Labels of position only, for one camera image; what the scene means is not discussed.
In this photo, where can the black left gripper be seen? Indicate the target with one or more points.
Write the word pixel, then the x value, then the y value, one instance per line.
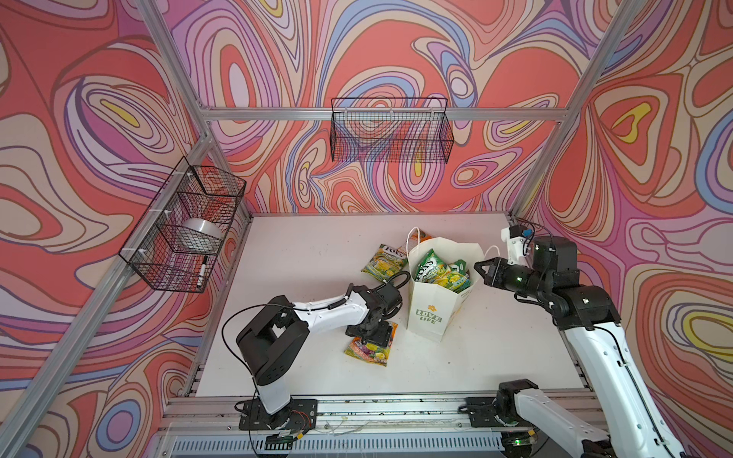
pixel 382 339

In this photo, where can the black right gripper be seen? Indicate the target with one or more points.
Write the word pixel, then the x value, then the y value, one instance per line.
pixel 494 277

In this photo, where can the green candy bag top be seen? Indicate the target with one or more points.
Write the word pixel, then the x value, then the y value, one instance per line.
pixel 386 262

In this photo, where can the green candy bag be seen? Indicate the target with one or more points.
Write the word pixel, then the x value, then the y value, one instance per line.
pixel 386 262
pixel 457 277
pixel 432 268

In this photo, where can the white floral paper bag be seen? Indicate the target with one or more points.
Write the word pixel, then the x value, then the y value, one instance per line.
pixel 433 307

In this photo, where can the orange fruits candy bag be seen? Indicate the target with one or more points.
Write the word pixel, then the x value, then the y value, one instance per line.
pixel 371 353

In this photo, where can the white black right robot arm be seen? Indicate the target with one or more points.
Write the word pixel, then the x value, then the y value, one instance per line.
pixel 589 321

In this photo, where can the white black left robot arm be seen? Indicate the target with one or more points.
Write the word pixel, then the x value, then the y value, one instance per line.
pixel 271 342

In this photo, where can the black marker pen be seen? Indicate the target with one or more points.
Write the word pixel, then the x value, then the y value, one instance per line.
pixel 202 273

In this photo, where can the silver tape roll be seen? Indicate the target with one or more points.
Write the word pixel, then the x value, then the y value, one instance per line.
pixel 203 226

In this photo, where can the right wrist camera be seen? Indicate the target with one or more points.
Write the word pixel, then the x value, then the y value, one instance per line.
pixel 517 239

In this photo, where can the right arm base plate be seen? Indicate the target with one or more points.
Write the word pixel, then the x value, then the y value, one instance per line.
pixel 483 412

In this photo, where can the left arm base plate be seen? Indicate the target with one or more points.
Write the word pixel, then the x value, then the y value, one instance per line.
pixel 298 415

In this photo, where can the black wire basket back wall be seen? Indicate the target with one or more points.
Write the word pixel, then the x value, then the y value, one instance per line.
pixel 390 129

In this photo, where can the black wire basket wall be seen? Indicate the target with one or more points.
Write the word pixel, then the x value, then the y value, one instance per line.
pixel 161 251
pixel 390 129

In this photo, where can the black wire basket left wall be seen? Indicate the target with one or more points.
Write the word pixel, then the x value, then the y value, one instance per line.
pixel 161 251

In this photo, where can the aluminium front rail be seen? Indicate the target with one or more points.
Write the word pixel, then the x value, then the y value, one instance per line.
pixel 364 413

